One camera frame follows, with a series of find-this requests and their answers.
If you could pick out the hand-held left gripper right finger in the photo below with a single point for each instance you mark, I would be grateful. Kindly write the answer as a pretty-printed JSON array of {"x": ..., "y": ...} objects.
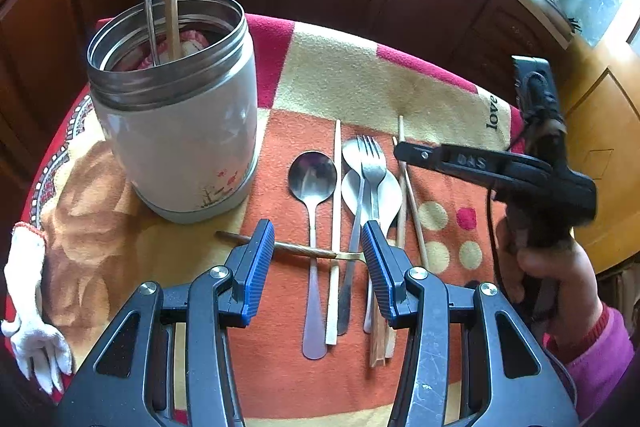
[{"x": 377, "y": 272}]

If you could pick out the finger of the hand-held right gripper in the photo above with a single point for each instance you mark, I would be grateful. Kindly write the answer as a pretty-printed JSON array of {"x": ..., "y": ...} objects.
[{"x": 465, "y": 159}]

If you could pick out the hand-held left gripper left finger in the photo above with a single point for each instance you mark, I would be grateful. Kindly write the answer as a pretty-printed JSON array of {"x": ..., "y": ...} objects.
[{"x": 255, "y": 267}]

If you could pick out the white ceramic spoon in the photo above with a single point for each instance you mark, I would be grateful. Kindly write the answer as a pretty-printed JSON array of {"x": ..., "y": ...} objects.
[{"x": 385, "y": 202}]

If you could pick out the oval steel spoon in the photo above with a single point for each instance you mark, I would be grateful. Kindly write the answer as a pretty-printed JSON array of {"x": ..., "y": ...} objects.
[{"x": 352, "y": 154}]

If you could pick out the white steel utensil jar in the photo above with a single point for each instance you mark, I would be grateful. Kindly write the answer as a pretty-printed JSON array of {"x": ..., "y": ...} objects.
[{"x": 175, "y": 147}]

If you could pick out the person's right forearm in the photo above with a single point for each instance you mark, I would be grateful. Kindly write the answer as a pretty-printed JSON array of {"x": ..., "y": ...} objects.
[{"x": 595, "y": 352}]

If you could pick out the person's right hand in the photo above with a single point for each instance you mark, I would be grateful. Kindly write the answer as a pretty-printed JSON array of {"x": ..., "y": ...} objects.
[{"x": 565, "y": 287}]

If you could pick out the brown twisted chopstick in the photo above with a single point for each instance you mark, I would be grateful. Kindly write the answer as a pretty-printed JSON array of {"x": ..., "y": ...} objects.
[{"x": 300, "y": 249}]

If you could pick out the pale wooden chopstick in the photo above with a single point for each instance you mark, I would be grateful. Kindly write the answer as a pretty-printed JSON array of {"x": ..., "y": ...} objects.
[
  {"x": 417, "y": 227},
  {"x": 401, "y": 129},
  {"x": 336, "y": 207}
]

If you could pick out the brown wooden chopstick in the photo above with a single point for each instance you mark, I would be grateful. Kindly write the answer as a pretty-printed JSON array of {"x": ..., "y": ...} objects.
[{"x": 377, "y": 352}]

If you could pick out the steel fork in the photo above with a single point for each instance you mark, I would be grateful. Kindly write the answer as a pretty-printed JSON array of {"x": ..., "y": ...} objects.
[{"x": 371, "y": 177}]

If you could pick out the light wooden door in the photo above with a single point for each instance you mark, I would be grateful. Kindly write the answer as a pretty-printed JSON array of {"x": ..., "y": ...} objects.
[{"x": 600, "y": 107}]

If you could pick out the round steel spoon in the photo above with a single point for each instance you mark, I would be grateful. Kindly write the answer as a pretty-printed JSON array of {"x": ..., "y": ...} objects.
[{"x": 312, "y": 179}]

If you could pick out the patterned fleece blanket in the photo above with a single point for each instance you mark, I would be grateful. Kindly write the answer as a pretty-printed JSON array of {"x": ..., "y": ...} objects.
[{"x": 325, "y": 72}]

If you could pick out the white knit glove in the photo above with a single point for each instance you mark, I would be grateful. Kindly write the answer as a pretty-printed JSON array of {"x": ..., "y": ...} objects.
[{"x": 30, "y": 267}]

